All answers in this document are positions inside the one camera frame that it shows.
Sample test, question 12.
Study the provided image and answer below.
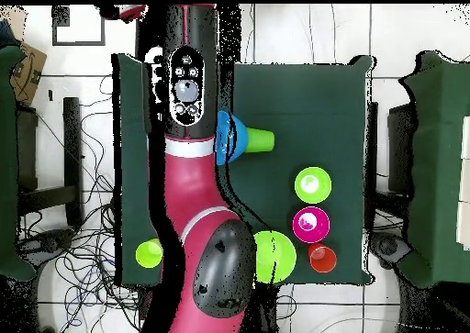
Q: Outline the large green bowl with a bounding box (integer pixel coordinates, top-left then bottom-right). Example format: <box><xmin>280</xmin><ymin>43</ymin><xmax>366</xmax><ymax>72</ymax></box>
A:
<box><xmin>253</xmin><ymin>230</ymin><xmax>297</xmax><ymax>284</ymax></box>

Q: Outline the green cup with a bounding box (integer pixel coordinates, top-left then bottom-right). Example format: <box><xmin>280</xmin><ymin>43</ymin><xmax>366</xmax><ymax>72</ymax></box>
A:
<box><xmin>245</xmin><ymin>127</ymin><xmax>276</xmax><ymax>154</ymax></box>

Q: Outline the small green bowl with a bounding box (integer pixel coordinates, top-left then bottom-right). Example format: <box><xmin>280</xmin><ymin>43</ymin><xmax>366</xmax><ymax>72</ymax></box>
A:
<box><xmin>294</xmin><ymin>166</ymin><xmax>333</xmax><ymax>205</ymax></box>

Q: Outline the black caster base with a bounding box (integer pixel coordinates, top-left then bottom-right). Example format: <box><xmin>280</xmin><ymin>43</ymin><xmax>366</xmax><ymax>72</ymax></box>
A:
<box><xmin>17</xmin><ymin>228</ymin><xmax>76</xmax><ymax>270</ymax></box>

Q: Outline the grey caster base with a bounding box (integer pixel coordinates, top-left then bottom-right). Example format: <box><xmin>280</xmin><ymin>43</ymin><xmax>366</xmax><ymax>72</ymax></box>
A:
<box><xmin>368</xmin><ymin>229</ymin><xmax>413</xmax><ymax>272</ymax></box>

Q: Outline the dark green table cloth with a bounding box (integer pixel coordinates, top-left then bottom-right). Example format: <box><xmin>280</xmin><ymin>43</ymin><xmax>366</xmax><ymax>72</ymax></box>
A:
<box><xmin>111</xmin><ymin>52</ymin><xmax>377</xmax><ymax>287</ymax></box>

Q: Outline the blue bowl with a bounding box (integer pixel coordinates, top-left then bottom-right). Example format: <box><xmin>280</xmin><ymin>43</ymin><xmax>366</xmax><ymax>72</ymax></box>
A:
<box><xmin>216</xmin><ymin>110</ymin><xmax>251</xmax><ymax>166</ymax></box>

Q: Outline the cardboard box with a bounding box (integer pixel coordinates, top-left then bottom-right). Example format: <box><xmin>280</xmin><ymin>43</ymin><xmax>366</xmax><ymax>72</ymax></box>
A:
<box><xmin>9</xmin><ymin>41</ymin><xmax>48</xmax><ymax>106</ymax></box>

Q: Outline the black square frame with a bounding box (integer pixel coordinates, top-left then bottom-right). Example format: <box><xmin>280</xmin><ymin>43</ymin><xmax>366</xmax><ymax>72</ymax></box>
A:
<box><xmin>51</xmin><ymin>4</ymin><xmax>106</xmax><ymax>47</ymax></box>

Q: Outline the black stand frame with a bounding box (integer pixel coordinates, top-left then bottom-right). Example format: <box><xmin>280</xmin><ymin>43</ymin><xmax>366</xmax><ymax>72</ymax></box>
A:
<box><xmin>16</xmin><ymin>96</ymin><xmax>84</xmax><ymax>228</ymax></box>
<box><xmin>386</xmin><ymin>103</ymin><xmax>419</xmax><ymax>195</ymax></box>

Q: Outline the pink bowl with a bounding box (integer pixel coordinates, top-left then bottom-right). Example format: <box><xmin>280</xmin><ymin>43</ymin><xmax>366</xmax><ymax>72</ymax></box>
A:
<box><xmin>292</xmin><ymin>205</ymin><xmax>331</xmax><ymax>245</ymax></box>

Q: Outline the red-orange cup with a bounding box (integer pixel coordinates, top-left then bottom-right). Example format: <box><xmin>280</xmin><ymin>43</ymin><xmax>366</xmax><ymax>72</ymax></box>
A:
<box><xmin>308</xmin><ymin>242</ymin><xmax>338</xmax><ymax>274</ymax></box>

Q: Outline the lime yellow cup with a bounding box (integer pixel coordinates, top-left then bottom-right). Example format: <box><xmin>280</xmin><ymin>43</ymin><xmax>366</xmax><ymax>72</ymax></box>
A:
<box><xmin>134</xmin><ymin>238</ymin><xmax>164</xmax><ymax>270</ymax></box>

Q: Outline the green cloth side table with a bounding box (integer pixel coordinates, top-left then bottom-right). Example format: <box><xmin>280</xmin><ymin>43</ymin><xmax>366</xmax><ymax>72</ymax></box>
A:
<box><xmin>0</xmin><ymin>44</ymin><xmax>37</xmax><ymax>283</ymax></box>
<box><xmin>398</xmin><ymin>50</ymin><xmax>470</xmax><ymax>289</ymax></box>

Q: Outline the white box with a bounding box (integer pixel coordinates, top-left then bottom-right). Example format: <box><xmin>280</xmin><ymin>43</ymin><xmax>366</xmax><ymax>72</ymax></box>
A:
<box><xmin>455</xmin><ymin>115</ymin><xmax>470</xmax><ymax>252</ymax></box>

